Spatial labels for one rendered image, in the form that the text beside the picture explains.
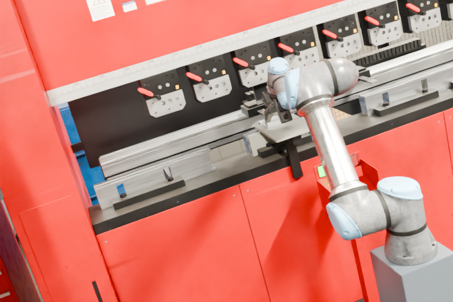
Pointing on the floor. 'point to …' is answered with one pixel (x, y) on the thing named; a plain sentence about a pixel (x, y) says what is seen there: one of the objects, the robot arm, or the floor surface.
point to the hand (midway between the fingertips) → (275, 122)
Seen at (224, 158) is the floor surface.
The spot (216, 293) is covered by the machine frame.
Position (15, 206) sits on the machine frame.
